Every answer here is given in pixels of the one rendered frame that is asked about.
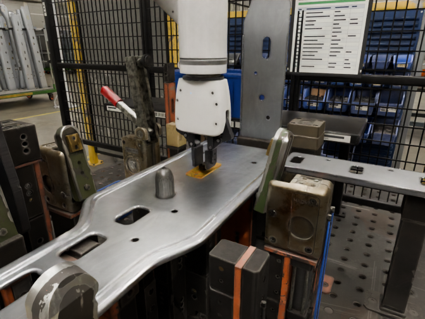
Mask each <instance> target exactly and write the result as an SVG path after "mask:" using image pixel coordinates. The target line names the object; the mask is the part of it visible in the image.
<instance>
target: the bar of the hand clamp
mask: <svg viewBox="0 0 425 319"><path fill-rule="evenodd" d="M153 65H154V60H153V58H152V56H151V55H150V54H144V55H143V56H127V57H125V67H126V70H127V74H128V79H129V83H130V89H131V93H132V99H133V105H134V108H135V114H136V118H137V124H138V127H144V128H145V129H146V130H147V133H148V140H147V142H149V141H151V139H157V138H159V134H158V130H157V123H156V117H155V113H154V107H153V102H152V96H151V89H150V85H149V79H148V74H147V69H151V68H152V67H153ZM147 124H148V125H149V126H150V127H151V128H153V130H154V131H153V133H152V135H149V129H148V125H147Z"/></svg>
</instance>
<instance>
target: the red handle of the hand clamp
mask: <svg viewBox="0 0 425 319"><path fill-rule="evenodd" d="M101 94H102V95H103V96H104V97H105V98H106V99H107V100H108V101H109V102H110V103H112V104H113V105H114V106H115V107H116V108H118V109H119V110H120V111H121V112H122V113H123V114H124V115H126V116H127V117H128V118H129V119H130V120H131V121H132V122H133V123H134V124H135V125H136V126H138V124H137V118H136V114H135V112H134V111H132V110H131V109H130V108H129V107H128V106H127V105H126V104H125V103H124V102H123V100H122V99H121V98H120V97H119V96H118V95H116V94H115V93H114V92H113V91H112V90H111V89H110V88H109V87H108V86H104V87H102V88H101ZM147 125H148V124H147ZM148 129H149V135H152V133H153V131H154V130H153V128H151V127H150V126H149V125H148Z"/></svg>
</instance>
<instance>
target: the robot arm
mask: <svg viewBox="0 0 425 319"><path fill-rule="evenodd" d="M154 1H155V2H156V3H157V4H158V5H159V6H160V7H161V8H162V9H163V10H164V11H165V12H166V13H167V14H168V15H169V16H170V17H171V18H172V19H173V20H174V21H175V22H176V23H177V24H178V36H179V55H180V61H179V62H178V68H179V69H180V73H184V74H186V75H184V76H183V78H179V79H178V85H177V90H176V102H175V124H176V131H177V132H179V133H180V134H182V135H183V136H184V138H186V140H187V141H188V145H189V146H190V147H191V150H192V166H194V167H196V166H198V165H199V164H201V163H203V145H202V144H201V143H200V135H206V136H207V150H205V169H206V170H209V169H210V168H212V167H213V166H215V164H216V162H217V147H219V145H220V144H221V143H223V142H226V141H229V140H231V139H233V138H234V135H233V132H232V129H231V127H230V126H231V104H230V92H229V88H228V82H227V79H225V78H224V76H223V75H221V74H222V73H226V67H227V29H228V0H154ZM222 133H224V134H223V135H221V136H219V135H220V134H222Z"/></svg>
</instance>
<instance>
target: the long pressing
mask: <svg viewBox="0 0 425 319"><path fill-rule="evenodd" d="M266 152H267V149H262V148H258V147H250V146H243V145H238V144H231V143H227V142H223V143H221V144H220V145H219V147H217V163H221V166H220V167H219V168H217V169H216V170H215V171H213V172H211V173H210V174H209V175H207V176H205V177H204V178H195V177H190V176H187V175H186V173H187V172H188V171H190V170H191V169H193V168H195V167H194V166H192V150H191V147H190V148H188V149H186V150H184V151H182V152H180V153H178V154H176V155H174V156H172V157H170V158H168V159H165V160H163V161H161V162H159V163H157V164H155V165H152V166H150V167H148V168H146V169H145V170H142V171H141V172H138V173H136V174H134V175H132V176H130V177H128V178H125V179H123V180H121V181H119V182H117V183H115V184H113V185H110V186H109V187H107V188H105V189H103V190H100V191H98V192H96V193H94V194H92V195H90V196H89V197H88V198H87V199H86V200H85V201H84V202H83V204H82V209H81V212H80V216H79V220H78V223H77V224H76V225H75V226H74V227H73V228H72V229H71V230H69V231H67V232H65V233H64V234H62V235H60V236H58V237H57V238H55V239H53V240H51V241H49V242H47V243H46V244H44V245H42V246H40V247H38V248H37V249H34V250H33V251H31V252H29V253H28V254H26V255H24V256H22V257H21V258H18V259H17V260H15V261H13V262H11V263H10V264H8V265H6V266H4V267H2V268H0V291H1V290H2V289H4V288H5V287H7V286H9V285H10V284H12V283H13V282H16V281H17V280H19V279H20V278H22V277H24V276H26V275H28V274H30V273H37V274H39V275H40V276H41V275H42V274H43V273H44V272H45V271H47V270H48V269H50V268H51V267H52V266H54V265H56V264H58V263H61V262H64V261H66V260H64V259H63V258H60V255H61V254H62V253H63V252H65V251H66V250H68V249H69V248H71V247H73V246H75V245H76V244H78V243H79V242H81V241H83V240H84V239H86V238H88V237H90V236H93V235H97V236H99V237H102V238H104V239H106V241H105V242H104V243H102V244H101V245H99V246H97V247H96V248H95V249H93V250H91V251H90V252H89V253H87V254H86V255H84V256H82V257H81V258H79V259H77V260H75V261H71V262H73V263H74V264H76V265H77V266H79V267H80V268H81V269H83V270H84V271H86V272H87V273H88V274H90V275H91V276H93V277H94V278H95V279H96V280H97V281H98V283H99V288H98V292H97V294H96V295H95V299H96V301H97V302H98V310H97V318H99V317H101V316H102V315H103V314H104V313H105V312H106V311H107V310H108V309H110V307H112V306H113V305H114V304H115V303H116V302H117V301H119V300H120V299H121V298H122V297H123V296H124V295H125V294H126V293H127V292H128V291H130V290H131V289H132V288H133V287H134V286H135V285H137V284H138V283H139V282H140V281H141V280H142V279H143V278H144V277H145V276H146V275H147V274H149V273H150V272H151V271H153V269H155V268H157V267H159V266H160V265H162V264H164V263H167V262H169V261H171V260H173V259H176V258H178V257H180V256H183V255H184V254H187V253H189V252H191V251H194V250H196V249H198V248H199V247H201V246H202V245H204V244H205V243H206V242H207V241H208V240H209V239H210V238H211V237H212V236H213V235H214V234H215V233H216V232H217V231H218V230H219V229H220V228H221V227H222V226H223V225H224V224H225V223H226V222H227V221H228V220H229V219H230V218H231V217H232V216H233V215H234V214H235V213H236V212H237V211H238V210H239V209H240V208H241V207H242V206H243V205H244V204H245V203H246V202H247V201H248V200H249V199H250V198H251V197H252V196H253V195H254V194H255V193H256V192H257V191H258V190H259V187H260V184H261V180H262V176H263V173H264V169H265V167H266V163H267V160H268V156H267V155H266ZM164 166H165V167H166V168H169V169H170V170H171V171H172V173H173V176H174V182H175V195H174V196H173V197H171V198H169V199H159V198H157V197H156V188H155V176H156V172H157V171H158V170H159V169H160V168H162V167H164ZM138 208H139V209H143V210H147V211H149V213H148V214H146V215H145V216H143V217H142V218H140V219H139V220H137V221H136V222H134V223H133V224H130V225H123V224H120V223H118V222H116V220H117V219H119V218H121V217H122V216H124V215H126V214H127V213H129V212H131V211H132V210H134V209H138ZM174 210H176V211H177V212H176V213H172V211H174ZM135 238H137V239H139V240H138V241H137V242H132V239H135ZM27 294H28V293H26V294H24V295H23V296H22V297H20V298H18V299H17V300H16V301H14V302H12V303H11V304H9V305H8V306H7V307H5V308H3V309H2V310H0V319H27V314H26V308H25V300H26V297H27Z"/></svg>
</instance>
